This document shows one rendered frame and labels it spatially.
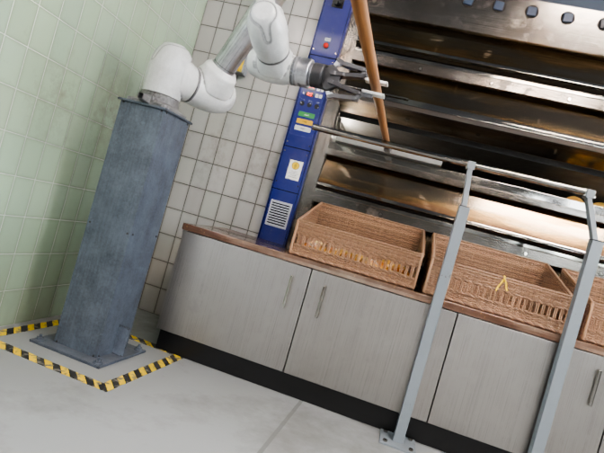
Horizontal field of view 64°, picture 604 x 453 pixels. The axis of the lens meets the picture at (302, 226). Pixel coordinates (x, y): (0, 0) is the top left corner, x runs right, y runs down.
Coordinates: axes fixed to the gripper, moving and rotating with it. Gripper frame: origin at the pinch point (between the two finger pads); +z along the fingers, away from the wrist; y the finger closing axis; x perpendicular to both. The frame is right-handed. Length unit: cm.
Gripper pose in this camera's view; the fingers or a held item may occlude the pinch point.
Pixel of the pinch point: (375, 88)
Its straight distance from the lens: 155.2
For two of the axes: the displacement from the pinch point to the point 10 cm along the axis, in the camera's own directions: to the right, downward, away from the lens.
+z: 9.4, 2.7, -2.1
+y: -2.7, 9.6, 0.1
